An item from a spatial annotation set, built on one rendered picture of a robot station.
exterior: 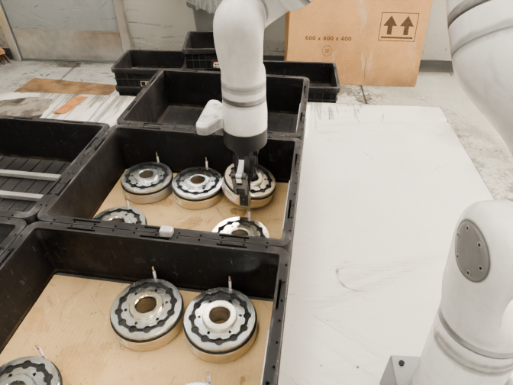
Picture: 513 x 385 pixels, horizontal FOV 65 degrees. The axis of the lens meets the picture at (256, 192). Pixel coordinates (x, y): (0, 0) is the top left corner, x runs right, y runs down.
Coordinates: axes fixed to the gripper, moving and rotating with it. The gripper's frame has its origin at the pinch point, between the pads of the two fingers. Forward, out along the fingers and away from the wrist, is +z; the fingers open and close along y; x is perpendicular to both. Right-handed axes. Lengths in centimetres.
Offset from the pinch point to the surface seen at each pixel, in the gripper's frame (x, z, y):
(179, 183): 13.8, 1.0, 1.1
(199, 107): 20.9, 4.5, 39.2
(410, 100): -77, 90, 229
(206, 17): 69, 33, 216
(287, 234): -9.2, -5.7, -16.2
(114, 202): 26.5, 4.0, -3.1
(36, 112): 82, 17, 49
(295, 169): -8.8, -5.6, 0.5
